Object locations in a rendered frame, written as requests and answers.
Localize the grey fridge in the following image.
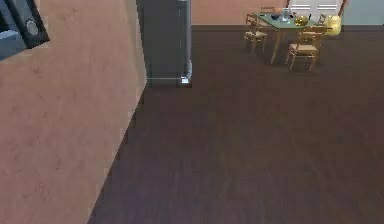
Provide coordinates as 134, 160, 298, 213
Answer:
135, 0, 193, 89

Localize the green top dining table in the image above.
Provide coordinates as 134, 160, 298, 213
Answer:
253, 11, 328, 65

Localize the clear glass jug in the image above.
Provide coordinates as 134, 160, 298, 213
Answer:
281, 8, 292, 24

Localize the yellow bowl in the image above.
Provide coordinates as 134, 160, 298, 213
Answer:
294, 15, 310, 27

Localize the white room door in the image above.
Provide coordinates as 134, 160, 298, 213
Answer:
287, 0, 345, 22

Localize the yellow bin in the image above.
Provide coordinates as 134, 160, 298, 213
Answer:
326, 14, 343, 37

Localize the black framed wall picture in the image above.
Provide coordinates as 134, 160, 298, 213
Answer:
0, 0, 51, 62

